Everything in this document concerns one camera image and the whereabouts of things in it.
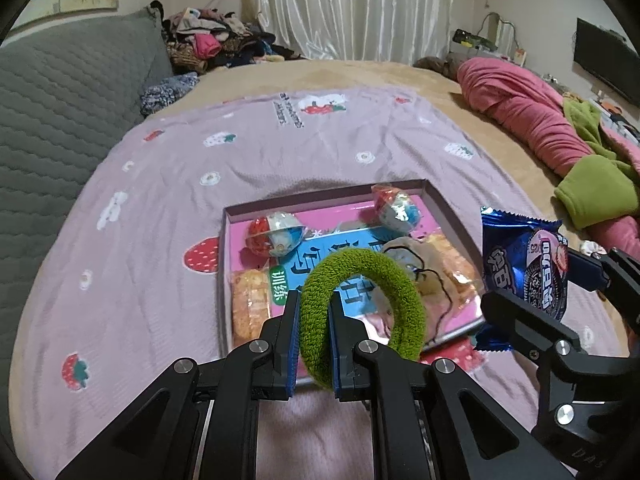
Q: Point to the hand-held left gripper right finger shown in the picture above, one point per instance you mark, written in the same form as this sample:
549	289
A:
335	355

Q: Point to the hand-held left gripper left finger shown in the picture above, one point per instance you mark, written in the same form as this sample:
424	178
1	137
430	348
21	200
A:
292	345

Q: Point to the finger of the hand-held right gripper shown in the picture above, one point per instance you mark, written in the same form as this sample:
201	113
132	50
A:
582	266
525	325

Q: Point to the blue cookie packet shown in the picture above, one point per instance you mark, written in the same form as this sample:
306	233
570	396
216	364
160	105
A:
525	260

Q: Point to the yellow cracker packet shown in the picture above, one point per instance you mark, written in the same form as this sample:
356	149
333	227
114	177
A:
450	255
250	305

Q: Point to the beige mesh scrunchie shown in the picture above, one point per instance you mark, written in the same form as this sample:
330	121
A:
435	285

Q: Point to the red blue toy egg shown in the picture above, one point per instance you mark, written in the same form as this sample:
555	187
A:
275	235
397	207

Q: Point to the grey shallow box tray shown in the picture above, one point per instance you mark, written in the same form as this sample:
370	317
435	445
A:
325	199

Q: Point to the crumpled foil candy wrapper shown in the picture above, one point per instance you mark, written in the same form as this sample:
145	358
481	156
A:
592	247

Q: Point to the green fleece blanket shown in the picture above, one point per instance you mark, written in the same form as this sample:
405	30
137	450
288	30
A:
585	185

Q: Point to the pink and blue book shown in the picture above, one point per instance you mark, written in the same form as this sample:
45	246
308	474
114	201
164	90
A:
330	220

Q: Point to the pink quilt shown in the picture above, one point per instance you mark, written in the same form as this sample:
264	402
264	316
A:
515	100

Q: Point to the black flat television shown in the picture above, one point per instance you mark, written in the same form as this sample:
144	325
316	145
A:
605	65

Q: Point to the purple strawberry print blanket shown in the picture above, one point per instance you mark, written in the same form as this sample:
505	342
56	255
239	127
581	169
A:
175	170

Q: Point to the grey desk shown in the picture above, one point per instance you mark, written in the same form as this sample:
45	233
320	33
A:
495	54

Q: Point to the brown plush cloth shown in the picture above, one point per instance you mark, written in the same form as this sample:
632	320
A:
435	65

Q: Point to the black yellow gadget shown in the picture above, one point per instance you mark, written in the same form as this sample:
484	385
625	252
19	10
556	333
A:
467	37

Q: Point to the tan bed sheet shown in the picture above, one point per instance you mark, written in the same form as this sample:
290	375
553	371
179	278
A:
350	72

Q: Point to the blue floral cloth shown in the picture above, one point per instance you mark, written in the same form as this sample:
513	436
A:
165	91

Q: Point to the pile of clothes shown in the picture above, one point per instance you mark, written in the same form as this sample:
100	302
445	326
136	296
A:
210	40

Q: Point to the grey quilted headboard cover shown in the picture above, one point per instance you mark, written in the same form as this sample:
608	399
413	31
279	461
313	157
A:
60	100

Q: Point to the white satin curtain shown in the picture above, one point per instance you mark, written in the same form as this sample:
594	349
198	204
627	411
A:
350	5

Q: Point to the white metal frame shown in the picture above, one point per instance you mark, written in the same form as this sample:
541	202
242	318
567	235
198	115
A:
487	22

